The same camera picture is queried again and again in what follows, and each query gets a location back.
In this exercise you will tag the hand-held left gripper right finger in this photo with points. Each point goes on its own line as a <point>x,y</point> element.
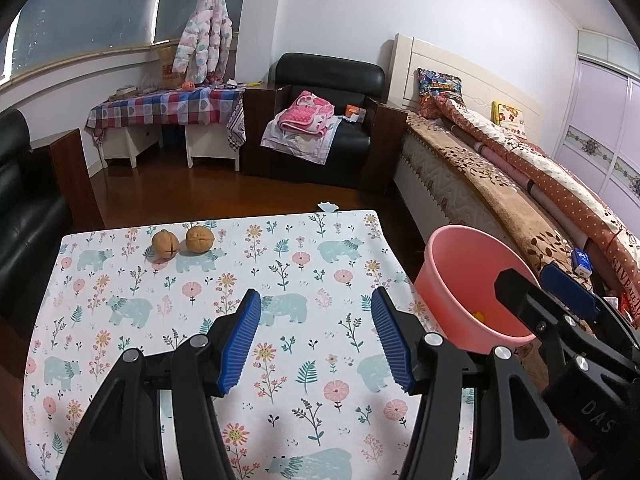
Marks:
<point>392,345</point>

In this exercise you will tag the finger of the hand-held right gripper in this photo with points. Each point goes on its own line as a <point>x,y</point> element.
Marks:
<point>530,305</point>
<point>570,290</point>

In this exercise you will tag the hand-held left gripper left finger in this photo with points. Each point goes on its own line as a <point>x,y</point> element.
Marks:
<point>240,345</point>

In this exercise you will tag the pink plastic bucket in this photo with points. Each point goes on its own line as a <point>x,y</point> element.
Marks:
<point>450,280</point>

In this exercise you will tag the blue tissue pack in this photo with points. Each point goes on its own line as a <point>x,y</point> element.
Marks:
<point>581,262</point>

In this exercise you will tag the floral bear print tablecloth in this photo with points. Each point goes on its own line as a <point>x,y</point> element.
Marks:
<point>150,285</point>

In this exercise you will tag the brown walnut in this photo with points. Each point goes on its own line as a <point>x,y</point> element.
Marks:
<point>200,241</point>
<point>165,245</point>

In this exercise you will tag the bed with floral quilts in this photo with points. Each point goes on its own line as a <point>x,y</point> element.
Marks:
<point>500,195</point>

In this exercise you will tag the red dotted quilt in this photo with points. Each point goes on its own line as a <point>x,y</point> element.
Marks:
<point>550,175</point>

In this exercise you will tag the white paper scrap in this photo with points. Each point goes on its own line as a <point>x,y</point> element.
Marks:
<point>327,206</point>

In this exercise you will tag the white bed mattress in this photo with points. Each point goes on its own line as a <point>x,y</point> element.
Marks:
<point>435,185</point>

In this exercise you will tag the lilac wardrobe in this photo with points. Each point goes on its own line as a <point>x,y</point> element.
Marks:
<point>600,125</point>

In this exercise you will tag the yellow floral pillow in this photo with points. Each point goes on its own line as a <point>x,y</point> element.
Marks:
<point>507,112</point>

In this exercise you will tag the white low table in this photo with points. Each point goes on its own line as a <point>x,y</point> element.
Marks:
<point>210,145</point>

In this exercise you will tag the pink clothes on armchair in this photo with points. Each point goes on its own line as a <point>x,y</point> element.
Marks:
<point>300,149</point>

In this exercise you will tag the colourful cartoon pillow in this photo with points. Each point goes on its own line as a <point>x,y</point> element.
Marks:
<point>437,87</point>

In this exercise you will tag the small orange box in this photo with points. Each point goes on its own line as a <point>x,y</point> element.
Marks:
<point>353,111</point>

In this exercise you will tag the pink folded blanket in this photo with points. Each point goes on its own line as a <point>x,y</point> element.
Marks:
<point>307,112</point>

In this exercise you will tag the plaid-covered side table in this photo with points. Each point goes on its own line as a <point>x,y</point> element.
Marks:
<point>165,107</point>

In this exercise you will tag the black leather sofa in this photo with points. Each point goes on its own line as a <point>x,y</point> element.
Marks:
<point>25,210</point>

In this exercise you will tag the cream bed headboard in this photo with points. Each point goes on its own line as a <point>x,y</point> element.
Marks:
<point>450,60</point>

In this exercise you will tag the small orange fruit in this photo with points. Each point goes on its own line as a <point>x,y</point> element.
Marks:
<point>188,85</point>

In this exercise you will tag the black leather armchair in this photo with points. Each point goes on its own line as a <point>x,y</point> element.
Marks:
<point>325,70</point>

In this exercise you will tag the cardboard box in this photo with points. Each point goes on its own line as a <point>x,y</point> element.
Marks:
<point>167,67</point>

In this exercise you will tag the pastel puffer jacket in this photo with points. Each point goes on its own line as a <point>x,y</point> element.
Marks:
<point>205,35</point>

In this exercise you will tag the dark window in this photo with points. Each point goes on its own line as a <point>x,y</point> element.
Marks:
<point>75,10</point>

